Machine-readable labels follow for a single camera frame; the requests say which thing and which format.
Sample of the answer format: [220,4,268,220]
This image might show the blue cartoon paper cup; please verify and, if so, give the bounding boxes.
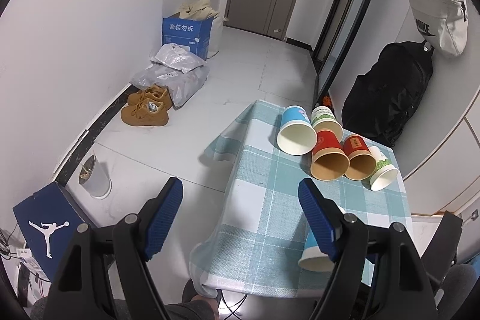
[298,228,335,272]

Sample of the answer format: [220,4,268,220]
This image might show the black coat rack pole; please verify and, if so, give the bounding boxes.
[312,0,371,107]

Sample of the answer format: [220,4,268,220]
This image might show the red paper cup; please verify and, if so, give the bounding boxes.
[343,134,376,181]
[310,129,350,181]

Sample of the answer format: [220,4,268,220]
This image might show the beige tote bag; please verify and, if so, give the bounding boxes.
[179,0,219,20]

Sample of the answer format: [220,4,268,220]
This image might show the red paper cup left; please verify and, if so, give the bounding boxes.
[310,129,350,181]

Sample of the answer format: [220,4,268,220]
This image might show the blue paper cup lying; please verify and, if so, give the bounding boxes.
[277,106,317,156]

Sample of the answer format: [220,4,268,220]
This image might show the white Nike bag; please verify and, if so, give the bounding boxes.
[408,0,469,57]

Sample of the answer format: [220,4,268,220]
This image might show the brown suede shoe rear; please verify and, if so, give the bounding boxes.
[127,85,173,110]

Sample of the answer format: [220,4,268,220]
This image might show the red paper cup right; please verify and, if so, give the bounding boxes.
[343,134,376,181]

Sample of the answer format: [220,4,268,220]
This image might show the blue Jordan shoe box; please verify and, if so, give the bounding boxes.
[13,182,95,281]

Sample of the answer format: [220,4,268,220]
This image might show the teal checked tablecloth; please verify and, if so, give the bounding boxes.
[188,99,413,300]

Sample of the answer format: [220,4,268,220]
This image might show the wall power socket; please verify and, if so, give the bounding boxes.
[465,210,479,223]

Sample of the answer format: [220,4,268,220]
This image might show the black backpack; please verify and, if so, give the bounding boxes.
[342,40,434,148]

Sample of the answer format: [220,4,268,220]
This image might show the grey trash bin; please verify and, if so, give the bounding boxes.
[78,154,112,200]

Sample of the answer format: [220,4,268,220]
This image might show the blue cardboard box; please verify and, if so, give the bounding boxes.
[162,16,213,60]

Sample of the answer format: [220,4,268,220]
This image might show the green white cup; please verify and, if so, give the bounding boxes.
[369,146,399,192]
[311,106,343,141]

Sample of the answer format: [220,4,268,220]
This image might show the green white cup right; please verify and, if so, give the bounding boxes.
[369,146,399,192]

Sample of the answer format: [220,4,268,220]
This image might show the white bag behind box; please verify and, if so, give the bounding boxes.
[207,15,226,58]

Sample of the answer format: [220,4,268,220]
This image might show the white power strip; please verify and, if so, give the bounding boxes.
[16,248,32,259]

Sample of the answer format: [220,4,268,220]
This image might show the green white cup rear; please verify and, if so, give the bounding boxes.
[311,106,343,141]

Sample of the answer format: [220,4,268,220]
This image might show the brown suede shoe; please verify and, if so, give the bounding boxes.
[127,85,173,110]
[120,100,168,127]

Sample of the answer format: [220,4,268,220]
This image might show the grey plastic mailer bags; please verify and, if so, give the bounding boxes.
[130,43,210,109]

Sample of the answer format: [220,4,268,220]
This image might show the brown suede shoe front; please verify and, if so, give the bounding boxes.
[120,100,168,127]

